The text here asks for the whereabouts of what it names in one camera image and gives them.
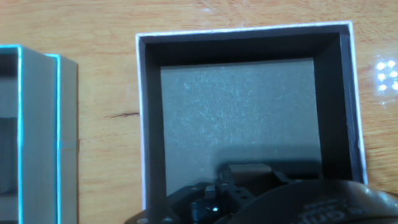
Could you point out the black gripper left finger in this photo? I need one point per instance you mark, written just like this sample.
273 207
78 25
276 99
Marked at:
192 202

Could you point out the teal edged gift box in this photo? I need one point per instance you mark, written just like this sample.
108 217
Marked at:
38 124

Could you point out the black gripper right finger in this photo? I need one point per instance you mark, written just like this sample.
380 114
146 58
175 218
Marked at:
280 178

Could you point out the small wooden cube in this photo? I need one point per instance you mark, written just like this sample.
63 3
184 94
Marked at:
252 177

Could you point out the pink gift box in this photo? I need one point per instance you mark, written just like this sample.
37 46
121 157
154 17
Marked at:
239 109

